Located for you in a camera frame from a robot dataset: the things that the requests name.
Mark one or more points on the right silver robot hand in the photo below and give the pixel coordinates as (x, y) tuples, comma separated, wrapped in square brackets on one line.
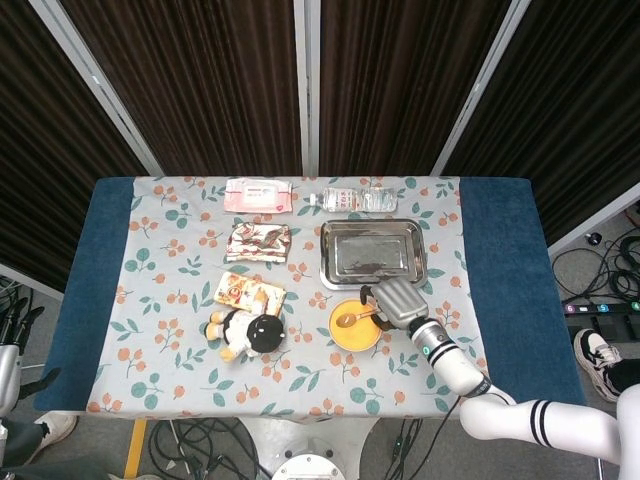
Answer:
[(400, 305)]

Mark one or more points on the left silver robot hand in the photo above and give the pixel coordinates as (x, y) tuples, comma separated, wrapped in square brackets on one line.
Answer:
[(7, 375)]

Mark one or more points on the wooden spoon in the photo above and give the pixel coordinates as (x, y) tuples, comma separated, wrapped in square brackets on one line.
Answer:
[(344, 320)]

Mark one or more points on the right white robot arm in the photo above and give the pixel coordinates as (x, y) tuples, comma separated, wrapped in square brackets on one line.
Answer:
[(450, 360)]

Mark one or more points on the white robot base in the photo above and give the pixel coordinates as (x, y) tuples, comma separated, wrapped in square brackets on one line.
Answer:
[(310, 435)]

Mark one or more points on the beige bowl with yellow filling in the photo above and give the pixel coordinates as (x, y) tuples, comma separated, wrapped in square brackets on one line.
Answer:
[(350, 340)]

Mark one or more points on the stainless steel tray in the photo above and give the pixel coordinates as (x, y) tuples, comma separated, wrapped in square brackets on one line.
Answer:
[(370, 250)]

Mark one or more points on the floral tablecloth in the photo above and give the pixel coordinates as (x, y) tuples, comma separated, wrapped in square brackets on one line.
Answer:
[(175, 350)]

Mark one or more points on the dark green trouser leg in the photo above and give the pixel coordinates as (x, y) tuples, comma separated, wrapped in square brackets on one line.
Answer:
[(20, 440)]

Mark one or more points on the clear plastic water bottle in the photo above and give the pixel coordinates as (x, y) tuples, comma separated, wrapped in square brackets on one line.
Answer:
[(360, 200)]

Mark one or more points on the blue table cover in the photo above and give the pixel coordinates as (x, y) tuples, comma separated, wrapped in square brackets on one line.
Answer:
[(510, 275)]

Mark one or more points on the plush doll with black hair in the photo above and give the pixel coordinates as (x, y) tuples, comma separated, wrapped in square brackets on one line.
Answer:
[(262, 335)]

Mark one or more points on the yellow floor tape strip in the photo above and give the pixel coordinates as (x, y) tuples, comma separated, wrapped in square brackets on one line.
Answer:
[(135, 445)]

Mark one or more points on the orange snack packet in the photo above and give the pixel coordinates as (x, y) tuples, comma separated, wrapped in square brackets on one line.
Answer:
[(240, 290)]

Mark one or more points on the pink wet wipes pack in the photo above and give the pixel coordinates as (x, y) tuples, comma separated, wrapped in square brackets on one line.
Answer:
[(257, 196)]

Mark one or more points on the white and black sneaker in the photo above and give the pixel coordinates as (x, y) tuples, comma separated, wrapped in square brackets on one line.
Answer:
[(592, 355)]

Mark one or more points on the black power strip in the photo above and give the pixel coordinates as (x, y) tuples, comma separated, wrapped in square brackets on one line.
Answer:
[(600, 307)]

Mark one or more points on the black caster wheel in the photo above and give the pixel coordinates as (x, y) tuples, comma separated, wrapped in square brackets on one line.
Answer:
[(595, 238)]

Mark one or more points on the dark folding screen panel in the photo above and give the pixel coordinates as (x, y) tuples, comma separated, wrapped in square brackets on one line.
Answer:
[(200, 75), (575, 125), (40, 150), (400, 75)]

